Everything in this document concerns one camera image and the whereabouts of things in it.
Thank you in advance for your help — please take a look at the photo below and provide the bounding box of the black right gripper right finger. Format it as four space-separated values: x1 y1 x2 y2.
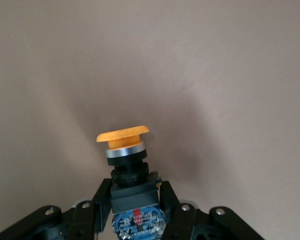
158 180 200 240

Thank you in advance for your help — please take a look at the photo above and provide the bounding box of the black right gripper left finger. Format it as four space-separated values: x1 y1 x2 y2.
67 177 114 240

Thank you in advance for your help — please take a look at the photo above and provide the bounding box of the orange push button switch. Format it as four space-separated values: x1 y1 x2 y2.
95 124 164 240

